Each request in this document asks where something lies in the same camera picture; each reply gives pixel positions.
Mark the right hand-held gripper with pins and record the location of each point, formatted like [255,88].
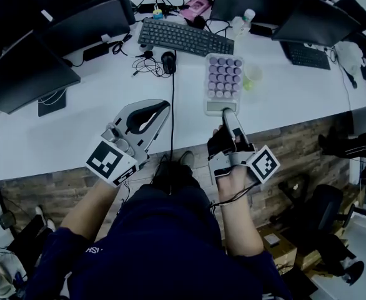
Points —
[264,164]

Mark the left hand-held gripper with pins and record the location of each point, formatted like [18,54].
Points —
[108,164]

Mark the purple-keyed numeric keypad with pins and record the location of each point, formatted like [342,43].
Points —
[223,80]

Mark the person's right forearm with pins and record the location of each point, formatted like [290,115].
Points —
[242,230]

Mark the person's left forearm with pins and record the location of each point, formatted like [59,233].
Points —
[86,211]

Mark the person's right hand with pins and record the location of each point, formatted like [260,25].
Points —
[236,183]

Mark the person's right shoe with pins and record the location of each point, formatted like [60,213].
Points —
[187,159]

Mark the green cup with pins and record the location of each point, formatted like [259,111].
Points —
[251,73]

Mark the small black gadget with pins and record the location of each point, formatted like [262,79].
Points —
[147,54]

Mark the person's black trousers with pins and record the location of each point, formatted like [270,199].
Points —
[176,183]

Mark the black power adapter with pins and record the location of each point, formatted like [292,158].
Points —
[261,30]
[95,52]

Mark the long black keyboard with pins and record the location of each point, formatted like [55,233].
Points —
[183,36]

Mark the clear plastic bottle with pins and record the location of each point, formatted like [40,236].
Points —
[243,23]

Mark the short black keyboard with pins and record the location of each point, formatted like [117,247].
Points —
[308,56]

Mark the black office chair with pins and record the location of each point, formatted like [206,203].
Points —
[323,205]

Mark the brown cardboard box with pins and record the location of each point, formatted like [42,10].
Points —
[276,248]

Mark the pink pouch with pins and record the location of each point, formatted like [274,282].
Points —
[195,6]

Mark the person's dark blue sweatshirt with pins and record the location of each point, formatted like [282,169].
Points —
[164,255]

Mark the white plastic bag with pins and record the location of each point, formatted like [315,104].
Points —
[348,56]

